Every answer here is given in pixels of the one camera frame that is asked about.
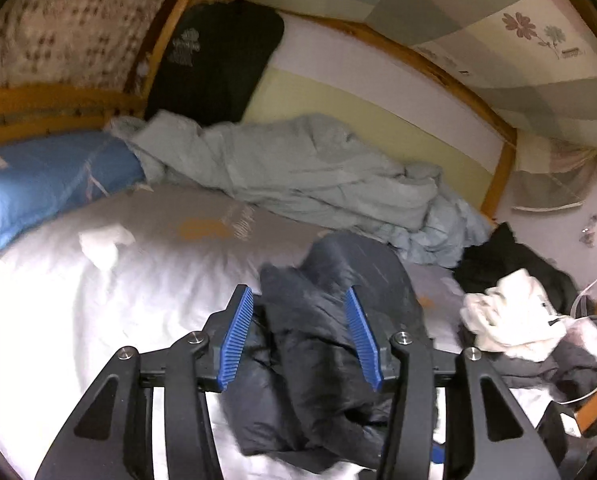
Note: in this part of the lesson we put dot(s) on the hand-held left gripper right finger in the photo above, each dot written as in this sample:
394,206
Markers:
363,340

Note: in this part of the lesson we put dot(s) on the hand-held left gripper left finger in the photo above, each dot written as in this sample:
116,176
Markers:
236,340

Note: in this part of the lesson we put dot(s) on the black down jacket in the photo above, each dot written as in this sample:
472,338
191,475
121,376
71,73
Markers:
313,360

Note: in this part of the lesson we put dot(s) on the white clothes pile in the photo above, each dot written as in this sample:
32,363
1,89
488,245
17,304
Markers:
513,315

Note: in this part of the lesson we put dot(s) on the black cloth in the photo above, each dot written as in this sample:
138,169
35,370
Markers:
503,260

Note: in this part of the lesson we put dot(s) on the white crumpled tissue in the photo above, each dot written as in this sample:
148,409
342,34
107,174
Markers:
103,245

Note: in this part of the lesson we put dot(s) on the light blue duvet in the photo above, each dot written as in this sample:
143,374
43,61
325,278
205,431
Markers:
288,170

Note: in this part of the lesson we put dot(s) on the grey garment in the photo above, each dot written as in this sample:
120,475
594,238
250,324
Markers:
543,367

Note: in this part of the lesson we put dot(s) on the clear plastic hanger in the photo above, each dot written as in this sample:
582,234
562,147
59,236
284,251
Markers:
578,304

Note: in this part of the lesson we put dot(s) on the white mesh net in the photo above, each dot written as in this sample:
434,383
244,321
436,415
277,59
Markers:
553,185

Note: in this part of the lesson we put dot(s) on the blue pillow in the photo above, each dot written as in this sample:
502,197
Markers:
43,180

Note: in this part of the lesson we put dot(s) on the pastel checked mattress cover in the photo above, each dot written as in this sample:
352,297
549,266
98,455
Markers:
428,5

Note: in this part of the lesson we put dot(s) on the brown checked floral curtain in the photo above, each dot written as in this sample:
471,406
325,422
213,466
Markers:
63,25

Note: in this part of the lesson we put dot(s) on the small wall hook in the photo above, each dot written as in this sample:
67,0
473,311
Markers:
589,225

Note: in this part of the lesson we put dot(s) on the wooden bunk bed frame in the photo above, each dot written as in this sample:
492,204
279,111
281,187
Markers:
53,102

